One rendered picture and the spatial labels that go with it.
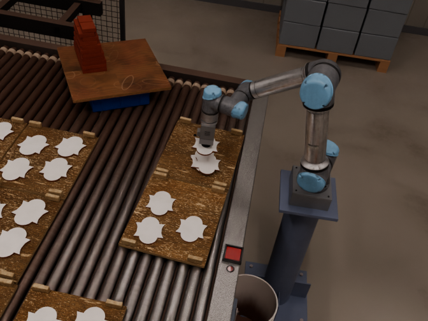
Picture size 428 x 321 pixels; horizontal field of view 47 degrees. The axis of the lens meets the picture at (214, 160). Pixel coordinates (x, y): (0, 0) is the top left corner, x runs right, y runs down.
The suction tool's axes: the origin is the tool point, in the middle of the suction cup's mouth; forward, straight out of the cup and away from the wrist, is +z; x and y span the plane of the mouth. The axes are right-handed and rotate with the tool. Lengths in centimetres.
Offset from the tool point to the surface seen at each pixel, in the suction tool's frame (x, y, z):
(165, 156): -18.1, -1.2, 10.2
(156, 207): -17.3, 31.9, 9.3
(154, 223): -17.1, 40.3, 9.3
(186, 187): -6.1, 17.3, 10.1
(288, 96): 68, -199, 104
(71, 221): -51, 42, 12
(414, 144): 171, -152, 104
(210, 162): 3.0, 2.3, 7.6
